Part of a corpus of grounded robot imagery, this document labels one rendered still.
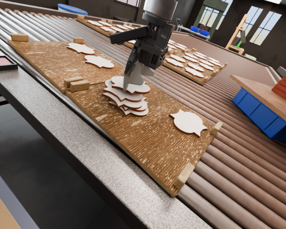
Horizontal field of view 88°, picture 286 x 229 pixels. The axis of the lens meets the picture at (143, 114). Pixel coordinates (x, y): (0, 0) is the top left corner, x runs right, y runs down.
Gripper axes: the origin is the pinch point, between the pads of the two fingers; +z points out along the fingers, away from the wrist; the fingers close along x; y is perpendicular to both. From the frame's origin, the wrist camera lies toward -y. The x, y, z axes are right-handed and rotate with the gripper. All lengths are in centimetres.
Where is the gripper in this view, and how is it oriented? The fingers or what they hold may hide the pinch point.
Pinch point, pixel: (130, 83)
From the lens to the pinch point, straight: 50.8
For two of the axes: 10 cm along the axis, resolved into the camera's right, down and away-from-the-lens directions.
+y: 8.8, 4.5, -1.6
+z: -2.9, 7.7, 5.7
